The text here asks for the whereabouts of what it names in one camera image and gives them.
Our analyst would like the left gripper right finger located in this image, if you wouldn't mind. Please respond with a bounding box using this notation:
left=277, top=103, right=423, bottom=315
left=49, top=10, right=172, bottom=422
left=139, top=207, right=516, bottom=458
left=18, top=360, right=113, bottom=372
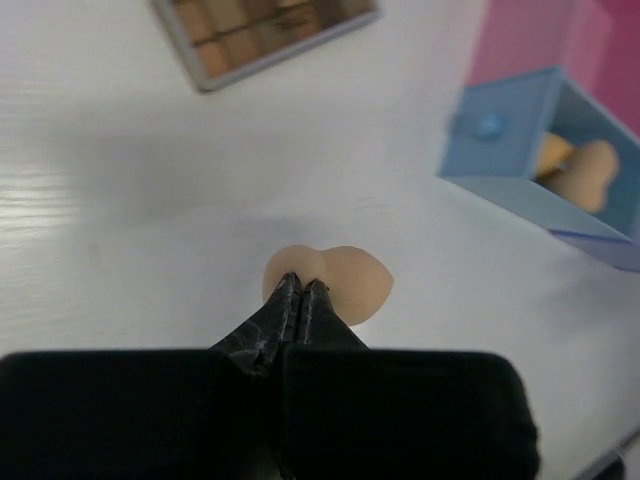
left=280, top=282, right=541, bottom=479

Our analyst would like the brown eyeshadow palette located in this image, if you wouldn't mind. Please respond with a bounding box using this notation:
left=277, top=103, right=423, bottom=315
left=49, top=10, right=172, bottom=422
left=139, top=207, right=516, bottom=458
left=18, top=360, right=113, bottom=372
left=151, top=0, right=380, bottom=93

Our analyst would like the pink blue organizer box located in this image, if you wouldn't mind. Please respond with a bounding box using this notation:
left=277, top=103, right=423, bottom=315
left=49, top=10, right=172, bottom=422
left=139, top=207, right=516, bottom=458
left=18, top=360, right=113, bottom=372
left=439, top=1, right=639, bottom=272

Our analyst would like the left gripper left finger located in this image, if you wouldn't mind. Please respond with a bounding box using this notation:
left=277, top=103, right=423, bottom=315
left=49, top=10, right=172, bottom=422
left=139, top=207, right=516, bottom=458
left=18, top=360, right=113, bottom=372
left=1, top=274, right=302, bottom=479

